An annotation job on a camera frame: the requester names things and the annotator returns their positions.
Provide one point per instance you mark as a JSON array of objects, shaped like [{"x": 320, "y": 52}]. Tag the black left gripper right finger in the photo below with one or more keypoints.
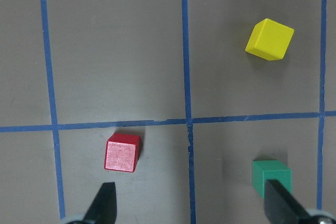
[{"x": 281, "y": 207}]

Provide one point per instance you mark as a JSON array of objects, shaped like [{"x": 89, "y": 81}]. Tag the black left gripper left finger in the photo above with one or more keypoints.
[{"x": 103, "y": 209}]

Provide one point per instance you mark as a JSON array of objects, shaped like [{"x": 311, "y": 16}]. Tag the red wooden block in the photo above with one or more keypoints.
[{"x": 122, "y": 152}]

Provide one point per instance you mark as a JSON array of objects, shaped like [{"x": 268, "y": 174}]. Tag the green wooden block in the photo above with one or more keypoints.
[{"x": 270, "y": 169}]

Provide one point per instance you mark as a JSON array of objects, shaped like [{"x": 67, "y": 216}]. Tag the yellow wooden block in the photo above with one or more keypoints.
[{"x": 269, "y": 40}]

